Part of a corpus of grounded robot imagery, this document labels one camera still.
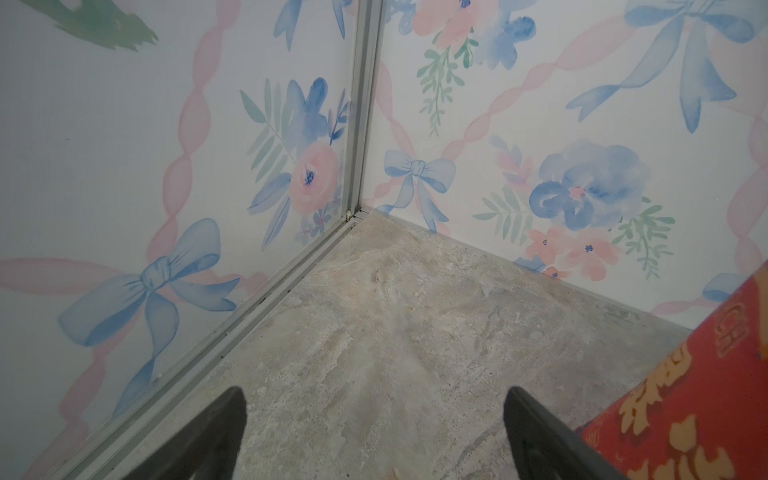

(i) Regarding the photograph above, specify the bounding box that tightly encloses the aluminium left corner post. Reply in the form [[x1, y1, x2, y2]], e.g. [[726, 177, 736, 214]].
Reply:
[[341, 0, 386, 222]]

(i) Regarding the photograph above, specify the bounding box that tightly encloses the red paper gift bag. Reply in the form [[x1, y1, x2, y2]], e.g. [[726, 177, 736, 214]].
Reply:
[[578, 266, 767, 479]]

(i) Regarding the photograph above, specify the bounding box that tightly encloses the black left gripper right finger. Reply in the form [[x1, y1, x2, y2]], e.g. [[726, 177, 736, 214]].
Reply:
[[503, 386, 625, 480]]

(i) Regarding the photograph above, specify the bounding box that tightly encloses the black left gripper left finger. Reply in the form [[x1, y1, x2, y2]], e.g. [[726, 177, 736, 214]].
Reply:
[[125, 387, 247, 480]]

